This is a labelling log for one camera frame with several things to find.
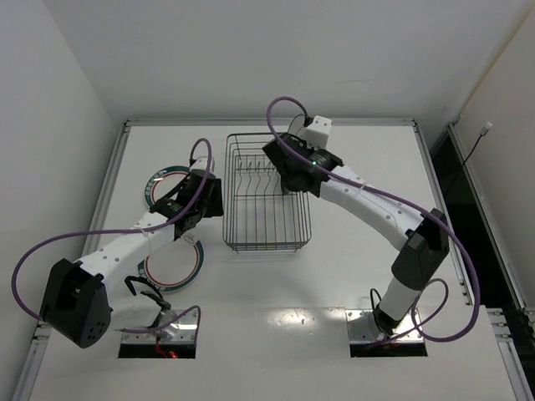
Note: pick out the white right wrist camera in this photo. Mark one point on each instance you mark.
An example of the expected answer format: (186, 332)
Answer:
(316, 131)

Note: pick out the green red rimmed plate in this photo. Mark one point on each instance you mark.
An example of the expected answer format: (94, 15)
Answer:
(163, 181)
(174, 266)

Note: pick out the near green red rimmed plate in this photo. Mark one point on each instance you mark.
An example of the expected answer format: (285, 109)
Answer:
(174, 266)

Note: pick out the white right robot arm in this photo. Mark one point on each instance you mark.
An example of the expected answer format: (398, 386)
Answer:
(421, 245)

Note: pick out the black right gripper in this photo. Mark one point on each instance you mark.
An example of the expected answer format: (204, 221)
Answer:
(280, 154)

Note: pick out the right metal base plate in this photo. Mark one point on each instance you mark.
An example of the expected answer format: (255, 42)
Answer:
(362, 330)

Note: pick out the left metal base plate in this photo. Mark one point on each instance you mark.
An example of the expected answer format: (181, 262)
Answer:
(181, 328)

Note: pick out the far green red rimmed plate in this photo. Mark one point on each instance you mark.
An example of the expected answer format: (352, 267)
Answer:
(163, 181)

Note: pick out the metal base plate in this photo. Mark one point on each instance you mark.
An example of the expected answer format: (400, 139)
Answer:
(181, 328)
(362, 330)

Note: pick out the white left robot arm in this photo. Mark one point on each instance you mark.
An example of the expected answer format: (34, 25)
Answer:
(101, 292)

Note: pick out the aluminium table frame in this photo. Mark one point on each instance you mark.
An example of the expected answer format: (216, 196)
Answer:
(273, 326)

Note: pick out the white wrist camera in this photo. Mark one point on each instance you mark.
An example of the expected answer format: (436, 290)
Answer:
(316, 131)
(203, 163)

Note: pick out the grey wire dish rack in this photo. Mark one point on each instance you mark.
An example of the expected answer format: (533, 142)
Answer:
(260, 213)

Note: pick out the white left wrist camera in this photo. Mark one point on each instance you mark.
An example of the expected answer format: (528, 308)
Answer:
(203, 163)

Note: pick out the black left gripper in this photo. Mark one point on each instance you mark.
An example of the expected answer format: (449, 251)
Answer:
(211, 197)

